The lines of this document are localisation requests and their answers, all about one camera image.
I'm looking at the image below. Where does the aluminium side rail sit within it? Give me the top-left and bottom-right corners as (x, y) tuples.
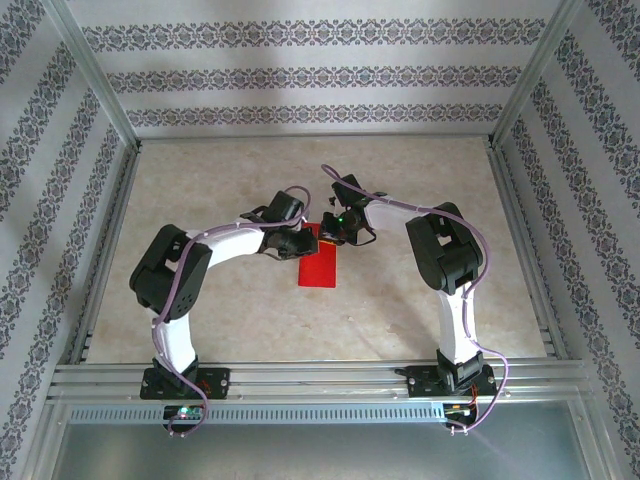
(69, 142), (142, 365)
(487, 141), (570, 361)

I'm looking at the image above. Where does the aluminium table edge rail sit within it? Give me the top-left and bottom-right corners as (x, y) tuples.
(135, 132), (496, 147)

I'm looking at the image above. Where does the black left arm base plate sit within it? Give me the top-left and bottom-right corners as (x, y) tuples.
(141, 367), (231, 401)

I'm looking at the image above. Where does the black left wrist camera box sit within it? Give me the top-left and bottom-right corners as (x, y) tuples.
(263, 191), (307, 225)

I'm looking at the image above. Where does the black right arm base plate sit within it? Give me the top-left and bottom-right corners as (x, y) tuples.
(407, 364), (498, 400)

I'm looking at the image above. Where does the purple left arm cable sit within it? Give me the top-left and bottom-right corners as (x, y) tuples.
(151, 185), (314, 440)

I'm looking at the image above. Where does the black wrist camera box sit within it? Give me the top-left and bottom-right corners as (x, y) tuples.
(332, 174), (371, 206)
(263, 191), (307, 225)

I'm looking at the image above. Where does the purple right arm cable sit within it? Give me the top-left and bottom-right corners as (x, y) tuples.
(320, 164), (512, 435)

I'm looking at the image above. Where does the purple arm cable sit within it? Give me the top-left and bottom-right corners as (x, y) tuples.
(151, 185), (314, 440)
(320, 164), (512, 435)

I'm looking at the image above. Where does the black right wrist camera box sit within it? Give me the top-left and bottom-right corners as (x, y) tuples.
(332, 174), (371, 206)

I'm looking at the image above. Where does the grey metal panel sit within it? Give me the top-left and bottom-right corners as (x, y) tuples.
(49, 422), (594, 480)

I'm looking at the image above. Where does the aluminium corner post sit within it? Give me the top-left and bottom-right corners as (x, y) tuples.
(491, 0), (594, 147)
(43, 0), (140, 147)

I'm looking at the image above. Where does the red paper sheet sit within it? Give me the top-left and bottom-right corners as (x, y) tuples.
(298, 222), (339, 290)

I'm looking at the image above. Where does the circuit board with green light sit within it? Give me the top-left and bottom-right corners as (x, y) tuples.
(163, 404), (204, 421)

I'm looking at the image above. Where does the grey slotted cable duct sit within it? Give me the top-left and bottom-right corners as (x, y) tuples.
(67, 402), (446, 426)

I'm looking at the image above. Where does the aluminium frame strut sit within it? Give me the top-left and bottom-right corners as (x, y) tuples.
(569, 399), (619, 480)
(22, 399), (69, 480)

